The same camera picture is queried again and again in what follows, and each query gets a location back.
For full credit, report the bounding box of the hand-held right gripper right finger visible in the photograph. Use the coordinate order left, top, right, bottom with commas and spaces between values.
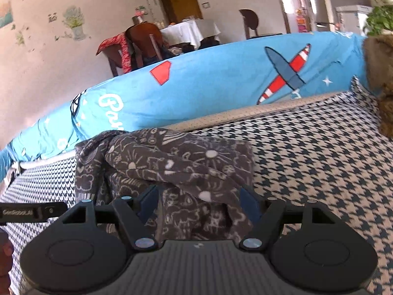
241, 187, 337, 249

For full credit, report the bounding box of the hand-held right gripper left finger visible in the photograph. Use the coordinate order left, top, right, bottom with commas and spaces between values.
60, 187, 159, 250

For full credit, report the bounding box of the person's left hand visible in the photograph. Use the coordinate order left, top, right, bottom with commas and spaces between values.
0, 232, 14, 288

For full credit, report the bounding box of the houndstooth sofa seat mat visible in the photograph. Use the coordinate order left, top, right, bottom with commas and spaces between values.
0, 77, 393, 295

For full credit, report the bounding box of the blue printed sofa cover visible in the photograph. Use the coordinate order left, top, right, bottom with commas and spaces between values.
0, 31, 369, 176

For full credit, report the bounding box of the dark wooden chair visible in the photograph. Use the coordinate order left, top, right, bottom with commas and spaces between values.
96, 32, 132, 74
103, 46, 123, 77
239, 9, 283, 40
126, 23, 165, 70

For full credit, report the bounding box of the table with white tablecloth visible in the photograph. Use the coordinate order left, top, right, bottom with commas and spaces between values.
160, 19, 222, 51

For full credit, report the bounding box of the pink flower vase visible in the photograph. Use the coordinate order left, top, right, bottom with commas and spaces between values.
133, 6, 148, 24

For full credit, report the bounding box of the brown fuzzy cushion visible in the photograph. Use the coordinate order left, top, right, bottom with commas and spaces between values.
362, 34, 393, 137

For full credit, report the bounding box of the brown wooden door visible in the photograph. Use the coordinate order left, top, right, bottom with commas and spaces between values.
158, 0, 205, 25

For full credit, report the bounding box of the white chest freezer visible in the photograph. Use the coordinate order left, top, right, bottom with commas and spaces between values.
335, 4, 373, 34

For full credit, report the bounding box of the green potted plant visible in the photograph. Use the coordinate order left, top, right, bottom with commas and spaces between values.
359, 0, 393, 37

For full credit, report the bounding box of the lavender pot wall sticker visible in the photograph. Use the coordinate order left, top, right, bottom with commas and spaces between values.
61, 5, 85, 41

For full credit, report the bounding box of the pastel picture wall sticker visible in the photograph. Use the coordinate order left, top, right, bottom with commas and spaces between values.
0, 1, 14, 28

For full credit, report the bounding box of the open doorway frame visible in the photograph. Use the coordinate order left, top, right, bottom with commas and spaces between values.
273, 0, 310, 34

